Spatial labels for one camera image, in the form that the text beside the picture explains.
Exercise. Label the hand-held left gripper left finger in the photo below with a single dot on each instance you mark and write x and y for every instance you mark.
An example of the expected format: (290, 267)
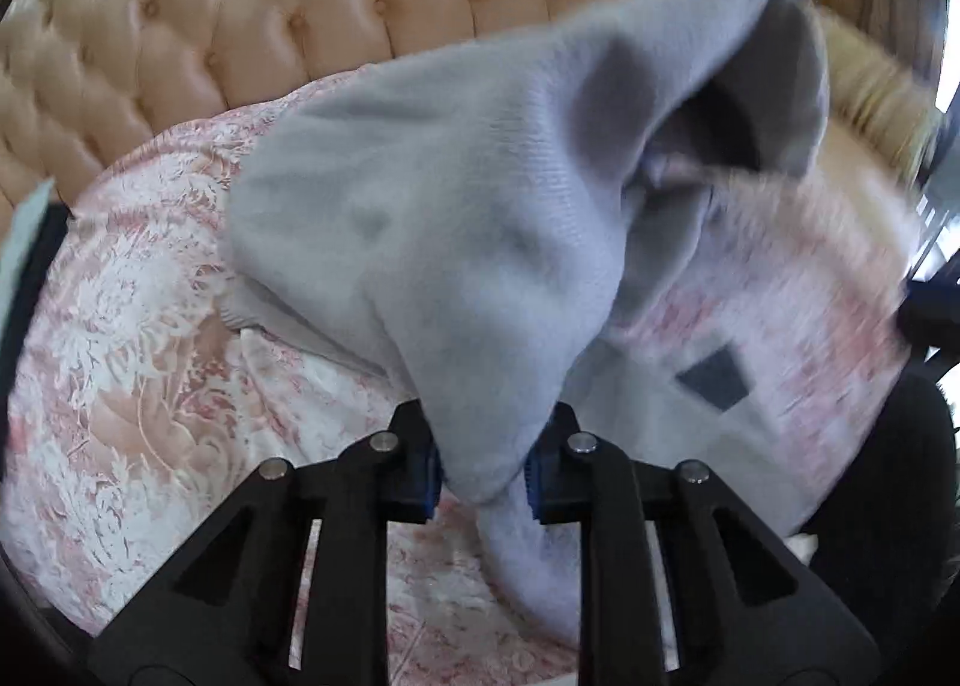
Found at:
(429, 483)

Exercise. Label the beige bed sheet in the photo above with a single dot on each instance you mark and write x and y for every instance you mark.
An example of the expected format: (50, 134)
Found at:
(855, 191)

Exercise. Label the beige tufted headboard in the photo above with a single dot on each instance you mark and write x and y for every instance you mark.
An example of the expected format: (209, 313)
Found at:
(225, 18)

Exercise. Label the grey sweater with black patches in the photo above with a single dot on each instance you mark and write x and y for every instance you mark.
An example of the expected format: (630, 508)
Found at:
(465, 206)

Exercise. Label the light blue flat panel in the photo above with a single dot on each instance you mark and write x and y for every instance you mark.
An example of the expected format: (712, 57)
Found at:
(30, 258)

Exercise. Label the person's right forearm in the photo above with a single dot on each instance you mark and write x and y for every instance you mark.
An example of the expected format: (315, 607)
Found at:
(892, 506)

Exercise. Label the pink floral blanket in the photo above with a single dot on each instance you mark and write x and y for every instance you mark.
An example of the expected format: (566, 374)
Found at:
(135, 371)

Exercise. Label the striped yellow pillow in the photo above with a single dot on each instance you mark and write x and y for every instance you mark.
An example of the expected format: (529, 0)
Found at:
(885, 93)

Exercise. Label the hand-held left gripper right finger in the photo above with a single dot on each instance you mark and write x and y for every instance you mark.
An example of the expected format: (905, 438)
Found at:
(534, 487)

